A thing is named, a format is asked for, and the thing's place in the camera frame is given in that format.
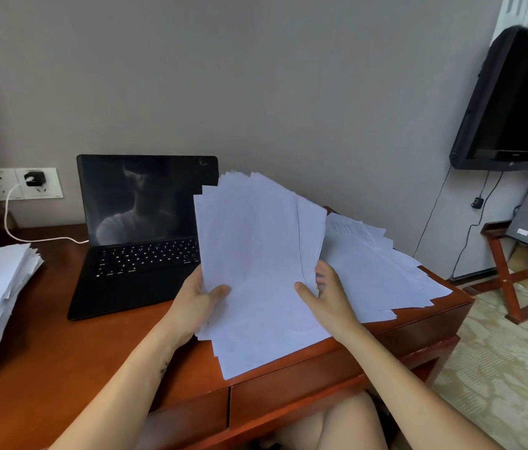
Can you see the person's right hand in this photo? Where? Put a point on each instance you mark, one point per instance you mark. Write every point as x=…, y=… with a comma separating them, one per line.
x=332, y=299

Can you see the person's left hand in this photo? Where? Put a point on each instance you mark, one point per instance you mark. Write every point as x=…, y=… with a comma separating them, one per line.
x=188, y=308

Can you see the person's right thumb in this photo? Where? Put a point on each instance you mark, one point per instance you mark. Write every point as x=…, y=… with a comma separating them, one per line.
x=306, y=294

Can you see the person's left thumb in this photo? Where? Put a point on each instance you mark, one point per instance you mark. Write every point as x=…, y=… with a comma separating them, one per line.
x=217, y=295

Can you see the sheaf of white papers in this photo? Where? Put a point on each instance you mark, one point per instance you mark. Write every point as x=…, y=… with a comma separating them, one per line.
x=257, y=271

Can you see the person's left forearm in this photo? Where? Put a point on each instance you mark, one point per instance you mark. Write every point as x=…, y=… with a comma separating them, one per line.
x=118, y=393

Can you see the person's right forearm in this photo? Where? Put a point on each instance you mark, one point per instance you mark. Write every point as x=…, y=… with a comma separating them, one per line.
x=409, y=393

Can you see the red-brown wooden desk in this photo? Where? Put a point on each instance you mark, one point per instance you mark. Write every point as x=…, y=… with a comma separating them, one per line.
x=198, y=360

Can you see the spread pile of printed papers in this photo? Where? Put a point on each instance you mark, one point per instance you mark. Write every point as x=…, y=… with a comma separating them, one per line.
x=376, y=271

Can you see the black laptop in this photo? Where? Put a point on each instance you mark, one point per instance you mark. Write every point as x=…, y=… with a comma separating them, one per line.
x=132, y=238

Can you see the person's legs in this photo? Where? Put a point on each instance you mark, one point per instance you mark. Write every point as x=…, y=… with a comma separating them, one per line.
x=334, y=426

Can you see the black power adapter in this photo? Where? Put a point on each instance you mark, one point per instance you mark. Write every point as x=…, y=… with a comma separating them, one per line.
x=35, y=178

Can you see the red wooden folding luggage rack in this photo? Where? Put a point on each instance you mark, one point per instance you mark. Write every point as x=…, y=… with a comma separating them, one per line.
x=521, y=271

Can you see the white wall socket panel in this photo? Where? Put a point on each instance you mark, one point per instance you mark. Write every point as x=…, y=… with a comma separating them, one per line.
x=15, y=183

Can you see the black wall-mounted television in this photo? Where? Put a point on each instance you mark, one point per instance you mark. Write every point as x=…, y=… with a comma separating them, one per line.
x=512, y=103

